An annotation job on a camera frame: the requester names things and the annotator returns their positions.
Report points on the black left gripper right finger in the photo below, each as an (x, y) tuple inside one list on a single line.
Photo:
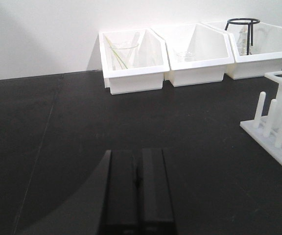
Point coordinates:
[(155, 207)]

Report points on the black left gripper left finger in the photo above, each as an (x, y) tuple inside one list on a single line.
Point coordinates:
[(120, 212)]

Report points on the white test tube rack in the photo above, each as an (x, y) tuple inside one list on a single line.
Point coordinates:
[(267, 130)]

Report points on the left white plastic bin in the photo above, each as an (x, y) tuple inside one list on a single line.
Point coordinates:
[(153, 61)]

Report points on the white plastic bin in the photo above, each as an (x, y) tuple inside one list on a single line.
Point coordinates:
[(153, 61), (212, 51), (266, 51)]

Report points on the glass beaker in left bin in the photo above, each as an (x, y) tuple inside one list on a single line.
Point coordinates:
[(129, 54)]

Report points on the small glass beaker middle bin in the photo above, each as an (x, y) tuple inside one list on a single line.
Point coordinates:
[(185, 56)]

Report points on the middle white plastic bin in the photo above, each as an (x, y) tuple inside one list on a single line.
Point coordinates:
[(212, 51)]

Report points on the right white plastic bin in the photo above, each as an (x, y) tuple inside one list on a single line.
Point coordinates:
[(266, 51)]

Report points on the glass flask in right bin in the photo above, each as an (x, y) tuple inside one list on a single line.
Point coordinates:
[(245, 41)]

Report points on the black metal tripod stand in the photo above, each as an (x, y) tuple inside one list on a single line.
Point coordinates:
[(250, 22)]

